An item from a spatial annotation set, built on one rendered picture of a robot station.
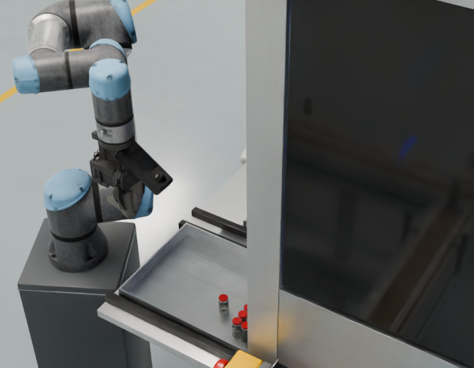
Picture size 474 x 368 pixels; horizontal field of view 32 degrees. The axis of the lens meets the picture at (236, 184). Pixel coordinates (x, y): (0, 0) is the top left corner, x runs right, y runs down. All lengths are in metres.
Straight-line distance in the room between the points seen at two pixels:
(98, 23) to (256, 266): 0.82
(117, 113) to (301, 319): 0.51
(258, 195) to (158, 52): 3.26
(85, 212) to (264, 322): 0.65
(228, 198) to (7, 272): 1.38
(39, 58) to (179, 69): 2.74
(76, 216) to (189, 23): 2.93
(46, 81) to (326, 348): 0.73
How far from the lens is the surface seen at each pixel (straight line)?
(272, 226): 1.35
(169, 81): 4.29
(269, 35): 1.15
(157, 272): 1.94
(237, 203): 2.12
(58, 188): 2.00
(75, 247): 2.07
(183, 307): 1.86
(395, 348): 1.40
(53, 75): 1.66
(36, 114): 4.15
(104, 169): 1.68
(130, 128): 1.62
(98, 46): 1.69
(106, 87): 1.56
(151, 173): 1.65
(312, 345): 1.49
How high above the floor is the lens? 2.24
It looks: 39 degrees down
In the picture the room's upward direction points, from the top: 1 degrees counter-clockwise
